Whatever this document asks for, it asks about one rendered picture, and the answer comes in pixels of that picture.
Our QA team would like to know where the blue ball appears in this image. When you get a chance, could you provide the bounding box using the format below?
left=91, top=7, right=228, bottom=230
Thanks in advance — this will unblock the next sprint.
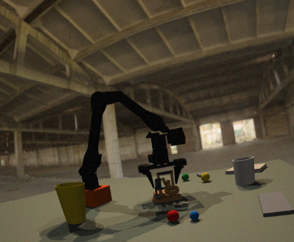
left=190, top=211, right=199, bottom=220

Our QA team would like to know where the yellow ball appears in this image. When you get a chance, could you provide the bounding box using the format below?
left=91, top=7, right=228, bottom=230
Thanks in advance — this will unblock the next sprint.
left=201, top=173, right=210, bottom=182

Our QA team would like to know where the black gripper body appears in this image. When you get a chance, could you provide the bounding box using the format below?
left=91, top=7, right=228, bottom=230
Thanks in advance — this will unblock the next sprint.
left=137, top=147, right=187, bottom=173

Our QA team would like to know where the grey open cylinder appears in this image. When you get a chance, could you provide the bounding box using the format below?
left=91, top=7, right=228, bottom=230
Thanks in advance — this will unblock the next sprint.
left=233, top=157, right=255, bottom=185

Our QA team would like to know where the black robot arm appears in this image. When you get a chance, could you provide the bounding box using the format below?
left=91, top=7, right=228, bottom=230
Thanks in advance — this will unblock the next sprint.
left=78, top=90, right=185, bottom=190

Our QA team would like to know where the green ball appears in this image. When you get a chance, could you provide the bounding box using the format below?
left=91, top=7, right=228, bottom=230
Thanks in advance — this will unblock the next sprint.
left=182, top=173, right=189, bottom=181

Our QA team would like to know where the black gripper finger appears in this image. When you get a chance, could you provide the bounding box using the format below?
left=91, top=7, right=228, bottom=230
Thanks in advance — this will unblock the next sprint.
left=173, top=166, right=184, bottom=184
left=142, top=172, right=154, bottom=188

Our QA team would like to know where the olive yellow cup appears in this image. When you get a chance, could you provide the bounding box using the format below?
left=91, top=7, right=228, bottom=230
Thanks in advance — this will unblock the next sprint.
left=55, top=182, right=86, bottom=224

